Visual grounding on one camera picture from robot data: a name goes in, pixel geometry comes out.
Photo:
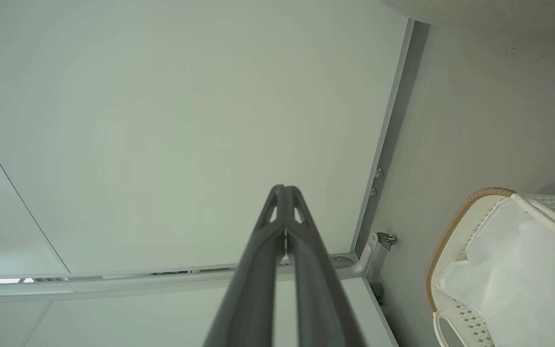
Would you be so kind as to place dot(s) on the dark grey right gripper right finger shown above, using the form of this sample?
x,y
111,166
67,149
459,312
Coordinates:
x,y
318,289

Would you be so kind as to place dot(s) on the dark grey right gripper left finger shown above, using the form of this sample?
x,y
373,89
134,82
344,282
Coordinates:
x,y
251,289

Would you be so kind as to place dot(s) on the white laundry basket brown rim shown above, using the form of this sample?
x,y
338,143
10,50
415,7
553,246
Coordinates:
x,y
455,226

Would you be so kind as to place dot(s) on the black caster wheel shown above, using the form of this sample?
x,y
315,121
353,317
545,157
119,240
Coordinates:
x,y
377,293

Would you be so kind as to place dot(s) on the grey partition foot with caster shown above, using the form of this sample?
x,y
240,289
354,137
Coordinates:
x,y
369,253

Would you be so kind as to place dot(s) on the large white partition panel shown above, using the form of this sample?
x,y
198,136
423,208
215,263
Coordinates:
x,y
186,125

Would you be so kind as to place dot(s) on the white cloth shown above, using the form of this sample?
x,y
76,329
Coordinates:
x,y
523,279

